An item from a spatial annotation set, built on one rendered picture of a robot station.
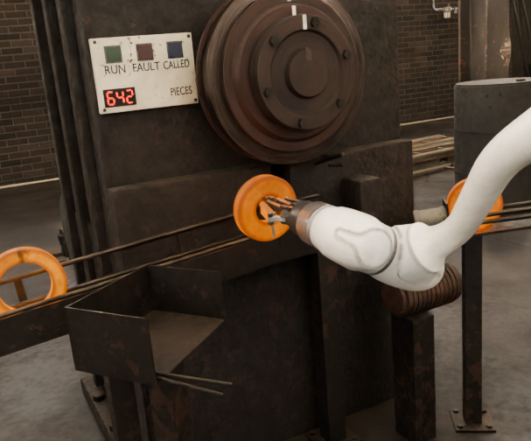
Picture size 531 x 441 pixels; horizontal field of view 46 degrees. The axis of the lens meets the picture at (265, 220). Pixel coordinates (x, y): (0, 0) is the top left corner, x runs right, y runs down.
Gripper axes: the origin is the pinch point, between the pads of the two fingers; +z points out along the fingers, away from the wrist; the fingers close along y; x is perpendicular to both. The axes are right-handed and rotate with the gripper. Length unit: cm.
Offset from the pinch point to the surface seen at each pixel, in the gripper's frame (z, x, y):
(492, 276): 85, -90, 169
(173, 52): 33.4, 33.5, -6.1
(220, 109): 19.9, 19.3, -0.4
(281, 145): 17.5, 8.5, 14.7
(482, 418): -3, -84, 70
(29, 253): 20, -7, -50
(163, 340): -6.0, -23.9, -29.7
